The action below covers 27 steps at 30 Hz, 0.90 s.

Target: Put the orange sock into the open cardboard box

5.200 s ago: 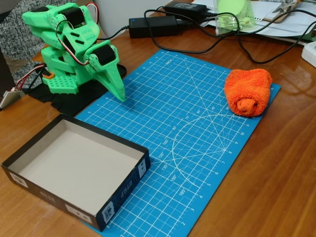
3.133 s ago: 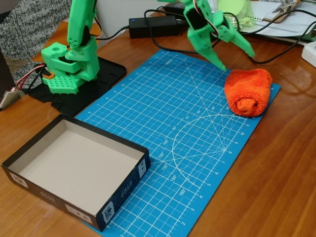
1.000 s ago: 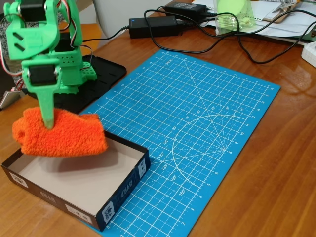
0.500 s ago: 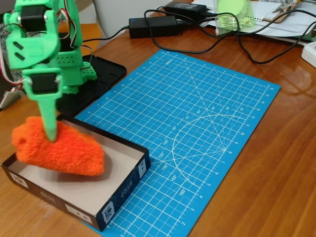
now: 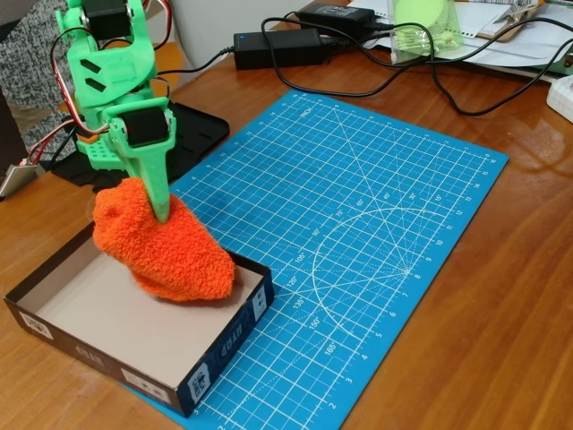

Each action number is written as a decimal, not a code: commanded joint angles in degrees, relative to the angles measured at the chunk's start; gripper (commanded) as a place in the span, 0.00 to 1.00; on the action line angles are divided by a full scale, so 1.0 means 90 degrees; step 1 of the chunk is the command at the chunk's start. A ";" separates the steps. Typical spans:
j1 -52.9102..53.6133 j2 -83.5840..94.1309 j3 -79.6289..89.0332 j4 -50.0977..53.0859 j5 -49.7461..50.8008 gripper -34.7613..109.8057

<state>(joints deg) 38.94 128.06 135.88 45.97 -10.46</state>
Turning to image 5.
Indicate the blue cutting mat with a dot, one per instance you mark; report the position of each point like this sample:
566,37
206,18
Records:
349,251

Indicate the white plastic box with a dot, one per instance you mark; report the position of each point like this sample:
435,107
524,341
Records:
561,100

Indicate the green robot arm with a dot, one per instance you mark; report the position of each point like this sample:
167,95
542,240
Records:
112,67

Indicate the brown clipboard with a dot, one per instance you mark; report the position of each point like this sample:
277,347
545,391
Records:
492,29

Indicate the black power adapter blue light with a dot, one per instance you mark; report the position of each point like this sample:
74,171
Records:
277,47

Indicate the clear bag green contents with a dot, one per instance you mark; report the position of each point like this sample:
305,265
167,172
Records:
425,31

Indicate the grey controller board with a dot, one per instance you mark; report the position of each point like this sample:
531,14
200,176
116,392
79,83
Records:
15,179

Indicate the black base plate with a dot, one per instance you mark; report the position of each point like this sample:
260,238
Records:
197,130

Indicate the grey knitted fabric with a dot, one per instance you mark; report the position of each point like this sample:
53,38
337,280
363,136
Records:
31,67

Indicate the white paper stack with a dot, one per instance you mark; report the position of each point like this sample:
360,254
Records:
510,49

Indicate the dark cardboard box tray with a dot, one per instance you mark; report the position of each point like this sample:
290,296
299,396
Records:
112,331

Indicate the orange fuzzy sock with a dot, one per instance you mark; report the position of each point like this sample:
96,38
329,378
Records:
170,251

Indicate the metal binder clip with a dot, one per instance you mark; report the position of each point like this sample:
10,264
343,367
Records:
515,11

